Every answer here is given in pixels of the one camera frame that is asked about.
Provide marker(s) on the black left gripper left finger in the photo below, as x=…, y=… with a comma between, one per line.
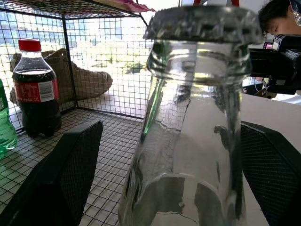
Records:
x=58, y=179

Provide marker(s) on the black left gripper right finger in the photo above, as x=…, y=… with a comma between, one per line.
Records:
x=272, y=171

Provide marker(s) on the clear glass bottle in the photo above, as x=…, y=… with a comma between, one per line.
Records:
x=188, y=141

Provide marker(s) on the green plastic soda bottle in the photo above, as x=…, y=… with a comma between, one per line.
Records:
x=5, y=127

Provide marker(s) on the cola bottle with red cap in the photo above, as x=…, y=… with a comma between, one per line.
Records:
x=35, y=89

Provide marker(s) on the silver crown bottle cap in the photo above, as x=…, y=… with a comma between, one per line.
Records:
x=202, y=23

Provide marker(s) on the red bottle opener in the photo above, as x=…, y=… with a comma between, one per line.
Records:
x=231, y=2

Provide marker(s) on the tan boot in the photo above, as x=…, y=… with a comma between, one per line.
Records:
x=80, y=80

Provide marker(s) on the black equipment on table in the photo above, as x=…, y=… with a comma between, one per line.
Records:
x=279, y=63

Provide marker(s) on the person with black hair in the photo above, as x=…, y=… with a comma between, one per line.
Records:
x=277, y=18

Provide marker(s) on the pink snack bag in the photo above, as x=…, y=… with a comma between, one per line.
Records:
x=135, y=5

